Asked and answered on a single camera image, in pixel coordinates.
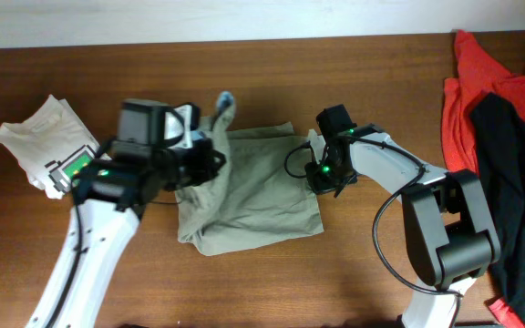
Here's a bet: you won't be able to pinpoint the khaki shorts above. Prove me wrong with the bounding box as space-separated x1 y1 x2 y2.
175 91 324 256

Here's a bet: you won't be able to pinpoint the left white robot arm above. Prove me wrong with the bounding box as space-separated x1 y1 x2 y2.
27 138 226 328

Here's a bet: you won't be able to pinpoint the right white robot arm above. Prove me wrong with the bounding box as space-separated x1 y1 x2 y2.
305 124 501 327

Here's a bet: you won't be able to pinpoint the white folded graphic t-shirt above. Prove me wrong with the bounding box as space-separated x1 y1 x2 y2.
0 95 99 200

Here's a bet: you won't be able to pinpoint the red garment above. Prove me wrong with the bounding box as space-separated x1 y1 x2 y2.
441 30 525 327

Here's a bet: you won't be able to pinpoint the black garment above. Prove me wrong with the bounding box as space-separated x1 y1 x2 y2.
469 93 525 324

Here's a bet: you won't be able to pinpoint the left black cable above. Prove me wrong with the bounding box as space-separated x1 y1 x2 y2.
46 104 227 328

